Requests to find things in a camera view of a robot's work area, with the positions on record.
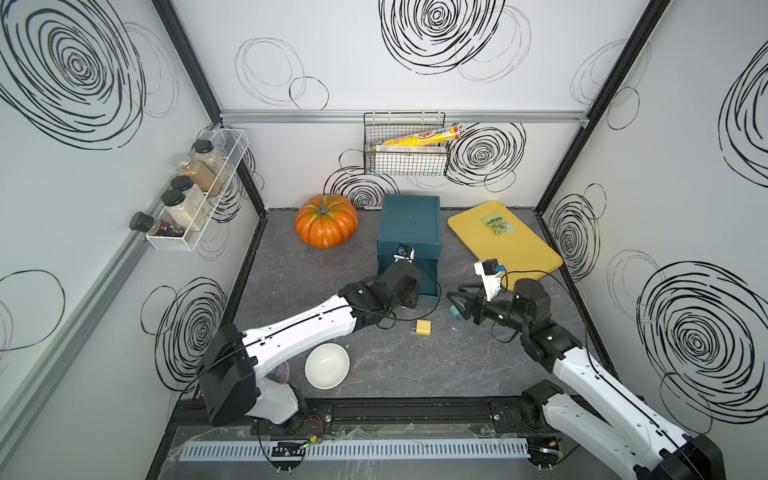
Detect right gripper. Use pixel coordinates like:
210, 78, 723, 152
446, 281, 529, 336

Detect teal plug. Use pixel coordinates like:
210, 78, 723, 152
449, 306, 463, 320

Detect teal drawer cabinet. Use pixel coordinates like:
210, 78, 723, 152
377, 194, 442, 303

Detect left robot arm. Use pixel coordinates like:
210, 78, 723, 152
195, 260, 421, 427

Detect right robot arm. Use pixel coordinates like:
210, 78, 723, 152
446, 278, 726, 479

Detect yellow plug upper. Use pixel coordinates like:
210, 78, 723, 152
415, 319, 432, 336

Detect yellow cutting board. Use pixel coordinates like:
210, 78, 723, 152
447, 200, 563, 289

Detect orange pumpkin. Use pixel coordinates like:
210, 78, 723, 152
294, 195, 359, 250

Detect white bowl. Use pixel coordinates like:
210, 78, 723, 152
304, 343, 350, 390

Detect yellow tube package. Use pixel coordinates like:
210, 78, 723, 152
376, 126, 460, 147

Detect brown spice jar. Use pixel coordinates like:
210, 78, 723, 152
177, 157, 223, 197

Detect clear acrylic spice shelf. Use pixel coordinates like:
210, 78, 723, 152
145, 128, 249, 254

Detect white spice jar near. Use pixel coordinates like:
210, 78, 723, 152
161, 188, 205, 232

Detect white spice jar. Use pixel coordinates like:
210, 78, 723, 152
170, 175, 211, 218
161, 188, 205, 232

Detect spice jar far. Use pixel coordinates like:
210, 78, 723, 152
192, 139, 226, 176

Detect white spice jar middle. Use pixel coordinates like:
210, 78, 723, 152
170, 175, 211, 218

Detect dark spice jar lying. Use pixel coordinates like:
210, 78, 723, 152
129, 212, 185, 238

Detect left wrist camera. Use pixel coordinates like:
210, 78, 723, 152
393, 243, 415, 263

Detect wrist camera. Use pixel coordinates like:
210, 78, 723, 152
474, 259, 504, 301
393, 243, 415, 263

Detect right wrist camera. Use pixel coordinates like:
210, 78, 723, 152
474, 259, 504, 301

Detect black wire basket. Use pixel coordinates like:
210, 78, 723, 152
363, 111, 448, 176

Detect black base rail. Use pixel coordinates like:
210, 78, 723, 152
170, 395, 652, 436

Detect grey slotted cable duct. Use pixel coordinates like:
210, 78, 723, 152
178, 438, 530, 462

